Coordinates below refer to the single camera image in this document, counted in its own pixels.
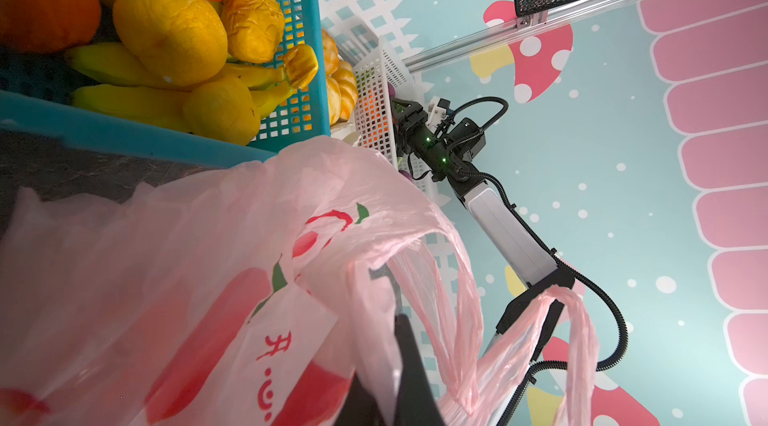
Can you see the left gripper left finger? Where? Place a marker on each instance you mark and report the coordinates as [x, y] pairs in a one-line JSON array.
[[359, 408]]

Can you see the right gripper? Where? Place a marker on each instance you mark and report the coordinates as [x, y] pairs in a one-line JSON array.
[[414, 138]]

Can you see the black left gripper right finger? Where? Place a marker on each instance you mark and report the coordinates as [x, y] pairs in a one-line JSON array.
[[415, 403]]

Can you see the pink plastic grocery bag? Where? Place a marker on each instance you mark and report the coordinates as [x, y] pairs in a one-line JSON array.
[[254, 295]]

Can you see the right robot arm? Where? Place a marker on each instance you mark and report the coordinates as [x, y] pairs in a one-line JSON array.
[[537, 266]]

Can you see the white plastic vegetable basket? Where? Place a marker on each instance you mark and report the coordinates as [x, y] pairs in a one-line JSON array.
[[372, 115]]

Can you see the small striped bread roll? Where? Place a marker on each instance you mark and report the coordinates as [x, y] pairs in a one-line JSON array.
[[340, 81]]

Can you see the yellow lemon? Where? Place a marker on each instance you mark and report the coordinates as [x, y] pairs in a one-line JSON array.
[[181, 42]]

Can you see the banana bunch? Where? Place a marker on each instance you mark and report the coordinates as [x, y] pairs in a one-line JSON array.
[[263, 70]]

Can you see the teal plastic fruit basket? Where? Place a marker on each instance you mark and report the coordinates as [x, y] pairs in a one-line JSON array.
[[37, 90]]

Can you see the orange tangerine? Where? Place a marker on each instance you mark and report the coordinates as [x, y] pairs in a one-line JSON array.
[[48, 26]]

